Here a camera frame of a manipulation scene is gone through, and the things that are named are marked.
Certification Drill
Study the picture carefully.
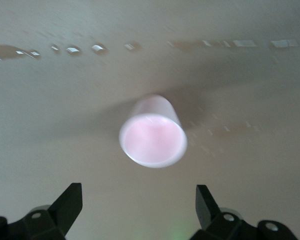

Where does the pink plastic cup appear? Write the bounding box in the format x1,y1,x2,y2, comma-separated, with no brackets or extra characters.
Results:
118,93,188,169

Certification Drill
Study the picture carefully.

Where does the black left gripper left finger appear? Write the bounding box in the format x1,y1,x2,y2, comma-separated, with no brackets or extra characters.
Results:
0,182,83,240

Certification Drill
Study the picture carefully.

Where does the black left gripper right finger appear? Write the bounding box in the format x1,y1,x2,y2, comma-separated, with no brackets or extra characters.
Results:
189,184,298,240

